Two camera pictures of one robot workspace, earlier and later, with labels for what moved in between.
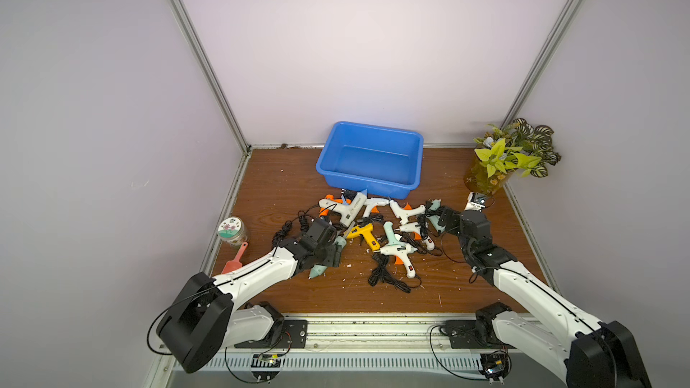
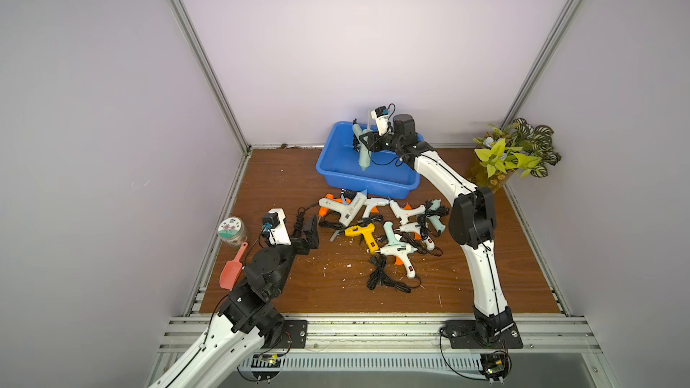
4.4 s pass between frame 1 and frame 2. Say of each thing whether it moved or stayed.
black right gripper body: moved
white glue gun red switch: stayed
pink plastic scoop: stayed
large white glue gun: stayed
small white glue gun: stayed
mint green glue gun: moved
